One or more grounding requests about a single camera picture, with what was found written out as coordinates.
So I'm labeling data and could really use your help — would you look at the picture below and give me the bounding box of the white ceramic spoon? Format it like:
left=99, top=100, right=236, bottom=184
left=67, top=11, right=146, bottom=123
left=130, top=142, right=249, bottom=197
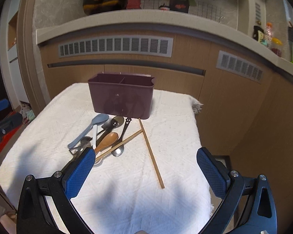
left=92, top=125, right=103, bottom=167

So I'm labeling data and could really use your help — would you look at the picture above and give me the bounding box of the small dark metal spoon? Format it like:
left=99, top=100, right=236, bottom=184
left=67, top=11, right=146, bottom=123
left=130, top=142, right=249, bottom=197
left=69, top=136, right=92, bottom=161

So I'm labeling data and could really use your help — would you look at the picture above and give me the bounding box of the smiley handle black spoon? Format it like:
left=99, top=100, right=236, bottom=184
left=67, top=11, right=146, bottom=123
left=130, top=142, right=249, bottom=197
left=112, top=117, right=132, bottom=157

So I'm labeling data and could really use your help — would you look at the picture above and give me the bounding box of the brown wooden spoon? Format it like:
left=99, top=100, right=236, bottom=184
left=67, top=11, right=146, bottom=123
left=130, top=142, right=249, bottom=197
left=95, top=132, right=118, bottom=154

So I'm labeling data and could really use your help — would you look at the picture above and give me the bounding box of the light blue plastic spoon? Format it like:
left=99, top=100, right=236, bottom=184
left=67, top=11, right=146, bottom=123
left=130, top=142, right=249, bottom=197
left=67, top=113, right=109, bottom=149

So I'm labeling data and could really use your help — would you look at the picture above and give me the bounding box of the long wooden chopstick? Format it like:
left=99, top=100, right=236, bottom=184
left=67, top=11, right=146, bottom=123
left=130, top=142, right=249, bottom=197
left=138, top=118, right=165, bottom=189

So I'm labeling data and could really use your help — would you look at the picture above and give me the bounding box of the dark translucent plastic spoon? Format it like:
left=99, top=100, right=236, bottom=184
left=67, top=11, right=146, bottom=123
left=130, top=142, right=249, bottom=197
left=107, top=116, right=124, bottom=135

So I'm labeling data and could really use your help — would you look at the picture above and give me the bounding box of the black shovel shaped spoon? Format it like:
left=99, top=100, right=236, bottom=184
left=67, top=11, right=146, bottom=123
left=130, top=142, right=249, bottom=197
left=95, top=118, right=112, bottom=146

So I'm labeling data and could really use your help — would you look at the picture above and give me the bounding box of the white textured table cloth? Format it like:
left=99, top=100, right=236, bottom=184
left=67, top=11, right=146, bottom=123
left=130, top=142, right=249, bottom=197
left=0, top=83, right=212, bottom=233

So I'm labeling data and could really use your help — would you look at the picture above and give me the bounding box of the maroon plastic utensil holder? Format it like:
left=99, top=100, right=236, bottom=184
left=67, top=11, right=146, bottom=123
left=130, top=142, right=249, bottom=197
left=88, top=72, right=155, bottom=119

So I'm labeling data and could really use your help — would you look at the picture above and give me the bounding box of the small grey vent grille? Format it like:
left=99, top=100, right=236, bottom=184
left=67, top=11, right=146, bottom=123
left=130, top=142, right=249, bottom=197
left=216, top=51, right=264, bottom=83

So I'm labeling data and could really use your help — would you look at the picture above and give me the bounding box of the long grey vent grille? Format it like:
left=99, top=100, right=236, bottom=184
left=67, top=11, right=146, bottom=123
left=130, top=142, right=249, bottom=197
left=58, top=35, right=173, bottom=58

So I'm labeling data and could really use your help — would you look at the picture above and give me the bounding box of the yellow lid chili jar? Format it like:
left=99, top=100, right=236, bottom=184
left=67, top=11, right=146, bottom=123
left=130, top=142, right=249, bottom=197
left=270, top=37, right=283, bottom=57

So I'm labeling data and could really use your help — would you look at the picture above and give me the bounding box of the dark soy sauce bottle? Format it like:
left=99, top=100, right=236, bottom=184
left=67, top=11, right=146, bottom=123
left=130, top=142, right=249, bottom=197
left=253, top=20, right=265, bottom=43

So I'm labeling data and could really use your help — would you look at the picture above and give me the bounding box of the orange cap clear bottle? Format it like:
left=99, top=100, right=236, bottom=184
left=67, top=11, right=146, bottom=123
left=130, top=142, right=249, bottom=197
left=265, top=22, right=273, bottom=47

